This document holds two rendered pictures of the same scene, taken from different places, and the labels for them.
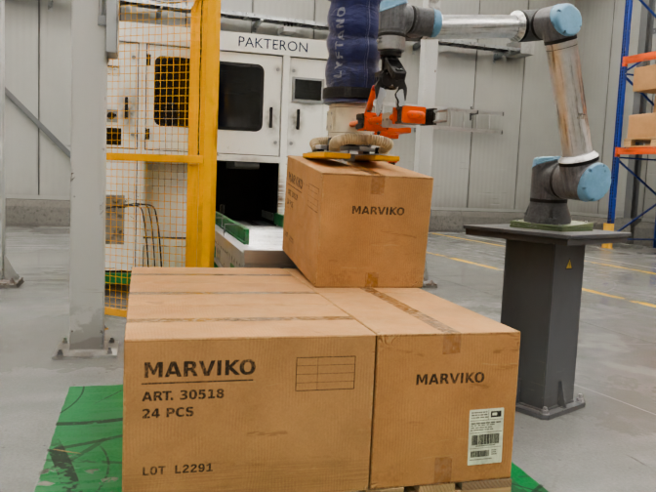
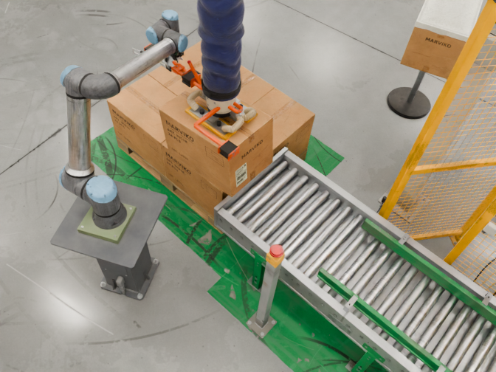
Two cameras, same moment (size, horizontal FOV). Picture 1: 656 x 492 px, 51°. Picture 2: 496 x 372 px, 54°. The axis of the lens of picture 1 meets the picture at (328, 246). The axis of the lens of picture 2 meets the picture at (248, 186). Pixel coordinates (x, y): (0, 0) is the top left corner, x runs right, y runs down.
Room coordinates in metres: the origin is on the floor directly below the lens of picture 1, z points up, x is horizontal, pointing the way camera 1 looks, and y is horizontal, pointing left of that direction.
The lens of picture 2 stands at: (4.44, -1.12, 3.16)
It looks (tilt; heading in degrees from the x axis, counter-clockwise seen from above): 55 degrees down; 144
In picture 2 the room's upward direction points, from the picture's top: 5 degrees clockwise
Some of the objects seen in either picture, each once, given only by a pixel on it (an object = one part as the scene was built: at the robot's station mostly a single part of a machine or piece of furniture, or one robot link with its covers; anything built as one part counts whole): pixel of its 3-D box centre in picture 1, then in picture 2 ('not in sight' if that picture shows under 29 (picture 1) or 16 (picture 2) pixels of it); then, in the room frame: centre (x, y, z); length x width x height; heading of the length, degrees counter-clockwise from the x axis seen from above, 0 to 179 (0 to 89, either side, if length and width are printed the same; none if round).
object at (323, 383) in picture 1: (285, 352); (211, 125); (2.21, 0.12, 0.34); 1.20 x 1.00 x 0.40; 15
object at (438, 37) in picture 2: not in sight; (441, 29); (2.61, 1.99, 0.82); 0.60 x 0.40 x 0.40; 123
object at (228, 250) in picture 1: (219, 246); (427, 264); (3.99, 0.64, 0.50); 2.31 x 0.05 x 0.19; 15
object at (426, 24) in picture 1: (421, 21); (159, 32); (2.36, -0.28, 1.45); 0.12 x 0.12 x 0.09; 25
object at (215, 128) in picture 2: (372, 154); (210, 119); (2.70, -0.16, 1.02); 0.34 x 0.10 x 0.05; 16
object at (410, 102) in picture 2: not in sight; (419, 78); (2.61, 1.99, 0.31); 0.40 x 0.40 x 0.62
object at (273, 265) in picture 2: not in sight; (267, 293); (3.63, -0.32, 0.50); 0.07 x 0.07 x 1.00; 15
